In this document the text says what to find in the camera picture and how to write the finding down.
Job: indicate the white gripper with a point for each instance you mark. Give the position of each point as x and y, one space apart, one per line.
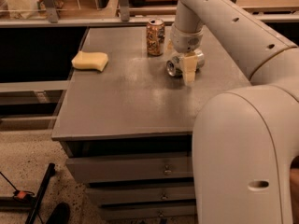
185 42

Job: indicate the silver green 7up can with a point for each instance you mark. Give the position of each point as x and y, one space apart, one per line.
174 64

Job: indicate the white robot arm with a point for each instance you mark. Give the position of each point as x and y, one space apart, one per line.
244 140

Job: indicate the orange brown soda can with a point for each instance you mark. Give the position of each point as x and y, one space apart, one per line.
155 34

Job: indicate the yellow sponge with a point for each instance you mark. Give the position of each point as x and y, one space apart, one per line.
90 60

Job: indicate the grey drawer cabinet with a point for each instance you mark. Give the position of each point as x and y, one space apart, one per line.
133 106

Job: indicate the top grey drawer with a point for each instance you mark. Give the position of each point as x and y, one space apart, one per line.
132 167

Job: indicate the grey drawer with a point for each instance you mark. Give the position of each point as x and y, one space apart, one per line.
148 210
132 167
141 194

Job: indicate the bottom grey drawer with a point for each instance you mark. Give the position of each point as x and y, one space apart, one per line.
148 210

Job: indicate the middle grey drawer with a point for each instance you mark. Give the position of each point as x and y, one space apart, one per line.
141 194

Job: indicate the black tripod leg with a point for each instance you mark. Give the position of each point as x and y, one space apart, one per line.
50 172

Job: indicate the black shoe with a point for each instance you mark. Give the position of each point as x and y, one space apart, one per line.
60 214

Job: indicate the metal railing frame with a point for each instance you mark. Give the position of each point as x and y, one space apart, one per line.
140 10

